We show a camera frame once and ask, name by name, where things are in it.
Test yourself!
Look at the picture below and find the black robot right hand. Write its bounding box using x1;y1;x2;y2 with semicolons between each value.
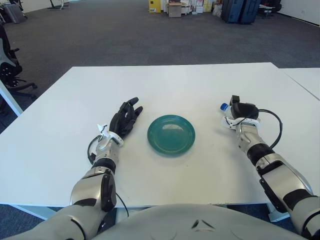
226;94;261;124

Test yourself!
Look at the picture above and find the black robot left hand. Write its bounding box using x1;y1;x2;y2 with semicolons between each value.
109;96;144;138

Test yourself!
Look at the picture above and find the clear plastic water bottle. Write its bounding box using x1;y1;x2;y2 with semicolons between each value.
219;102;235;121

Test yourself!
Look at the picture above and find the green round plate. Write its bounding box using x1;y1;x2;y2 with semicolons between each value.
146;114;197;158

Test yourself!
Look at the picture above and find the blue suitcase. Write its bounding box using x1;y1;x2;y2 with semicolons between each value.
221;0;245;24

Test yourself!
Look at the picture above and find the white distant desk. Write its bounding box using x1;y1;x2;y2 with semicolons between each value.
258;3;282;19

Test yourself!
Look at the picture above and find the white neighbouring desk leg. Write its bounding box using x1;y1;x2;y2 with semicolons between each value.
0;79;24;118

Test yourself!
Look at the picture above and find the white boxes stack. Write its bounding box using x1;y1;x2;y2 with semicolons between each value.
194;0;205;15

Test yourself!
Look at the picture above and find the grey robot torso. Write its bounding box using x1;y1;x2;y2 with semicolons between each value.
32;203;308;240

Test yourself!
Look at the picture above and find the yellow box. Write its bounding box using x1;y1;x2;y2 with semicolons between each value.
148;0;161;13

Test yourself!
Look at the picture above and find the brown cardboard box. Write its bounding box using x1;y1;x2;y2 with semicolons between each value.
167;1;182;18

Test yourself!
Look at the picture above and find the black office chair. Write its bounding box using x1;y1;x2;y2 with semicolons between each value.
0;23;38;101

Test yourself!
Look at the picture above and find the grey hard case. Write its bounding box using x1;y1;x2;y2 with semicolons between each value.
3;3;27;25

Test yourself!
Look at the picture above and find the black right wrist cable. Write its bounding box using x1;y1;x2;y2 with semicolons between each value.
258;108;284;149

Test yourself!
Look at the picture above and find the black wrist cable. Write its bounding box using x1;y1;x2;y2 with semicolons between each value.
258;108;284;149
87;134;104;165

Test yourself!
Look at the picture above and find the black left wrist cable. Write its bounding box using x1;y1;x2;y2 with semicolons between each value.
87;134;104;165

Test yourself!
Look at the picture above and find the thin black torso cable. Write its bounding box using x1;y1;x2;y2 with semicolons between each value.
115;192;130;217

